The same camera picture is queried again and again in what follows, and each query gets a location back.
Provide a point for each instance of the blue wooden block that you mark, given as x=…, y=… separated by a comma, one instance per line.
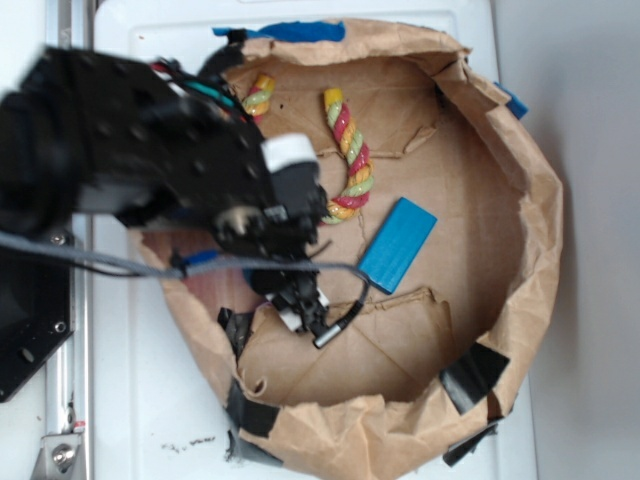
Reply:
x=396, y=245

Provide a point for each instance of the aluminium frame rail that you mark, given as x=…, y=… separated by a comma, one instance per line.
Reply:
x=68, y=372

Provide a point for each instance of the brown paper bag bin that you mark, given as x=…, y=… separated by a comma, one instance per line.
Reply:
x=441, y=359

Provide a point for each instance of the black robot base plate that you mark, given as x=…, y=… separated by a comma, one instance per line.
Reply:
x=35, y=316

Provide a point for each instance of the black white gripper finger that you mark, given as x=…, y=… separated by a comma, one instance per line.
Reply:
x=299, y=302

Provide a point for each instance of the metal corner bracket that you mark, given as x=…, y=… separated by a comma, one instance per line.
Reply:
x=61, y=457

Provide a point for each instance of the white plastic tray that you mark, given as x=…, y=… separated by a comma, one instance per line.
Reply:
x=153, y=414

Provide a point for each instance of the multicolour twisted rope toy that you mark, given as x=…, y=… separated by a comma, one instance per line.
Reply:
x=349, y=139

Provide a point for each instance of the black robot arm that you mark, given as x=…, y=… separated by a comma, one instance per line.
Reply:
x=160, y=149

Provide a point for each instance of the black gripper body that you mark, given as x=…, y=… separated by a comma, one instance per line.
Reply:
x=281, y=220

